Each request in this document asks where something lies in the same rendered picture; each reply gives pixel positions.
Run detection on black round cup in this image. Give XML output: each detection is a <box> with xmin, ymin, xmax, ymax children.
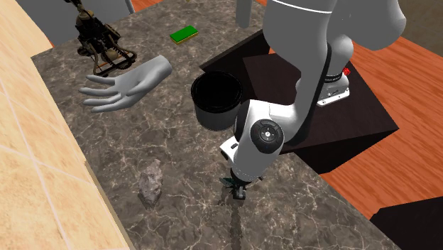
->
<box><xmin>190</xmin><ymin>70</ymin><xmax>244</xmax><ymax>132</ymax></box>

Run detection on dark teal spiky thing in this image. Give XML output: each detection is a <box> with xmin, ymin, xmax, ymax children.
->
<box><xmin>219</xmin><ymin>176</ymin><xmax>237</xmax><ymax>190</ymax></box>

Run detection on dark mechanical figure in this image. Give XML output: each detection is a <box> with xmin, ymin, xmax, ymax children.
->
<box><xmin>65</xmin><ymin>0</ymin><xmax>138</xmax><ymax>78</ymax></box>

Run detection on dark robot stand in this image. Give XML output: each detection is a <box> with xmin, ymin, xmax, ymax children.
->
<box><xmin>199</xmin><ymin>29</ymin><xmax>400</xmax><ymax>175</ymax></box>

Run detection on green and yellow sponge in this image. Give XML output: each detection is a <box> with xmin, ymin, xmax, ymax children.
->
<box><xmin>169</xmin><ymin>24</ymin><xmax>199</xmax><ymax>46</ymax></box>

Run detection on grey rock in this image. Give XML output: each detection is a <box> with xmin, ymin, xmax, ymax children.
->
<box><xmin>137</xmin><ymin>158</ymin><xmax>164</xmax><ymax>207</ymax></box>

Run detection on grey mannequin hand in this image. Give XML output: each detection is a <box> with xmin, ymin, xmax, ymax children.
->
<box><xmin>78</xmin><ymin>55</ymin><xmax>173</xmax><ymax>114</ymax></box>

